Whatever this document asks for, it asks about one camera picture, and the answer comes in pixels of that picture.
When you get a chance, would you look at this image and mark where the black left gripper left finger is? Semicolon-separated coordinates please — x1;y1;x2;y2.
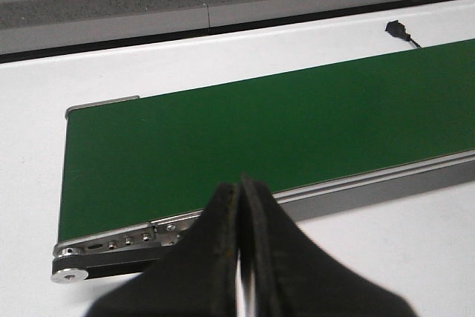
87;183;238;316

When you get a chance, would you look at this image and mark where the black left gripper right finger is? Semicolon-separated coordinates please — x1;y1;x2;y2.
240;176;415;316

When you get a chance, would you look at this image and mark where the black timing drive belt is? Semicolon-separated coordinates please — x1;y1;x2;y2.
51;251;161;284

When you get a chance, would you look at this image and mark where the green conveyor belt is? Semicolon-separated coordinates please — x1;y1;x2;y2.
58;40;474;242

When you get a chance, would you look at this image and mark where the aluminium conveyor frame rail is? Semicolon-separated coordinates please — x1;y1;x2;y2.
53;99;474;261

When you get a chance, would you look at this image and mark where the black power plug with cable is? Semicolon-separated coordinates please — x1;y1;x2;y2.
385;20;422;48

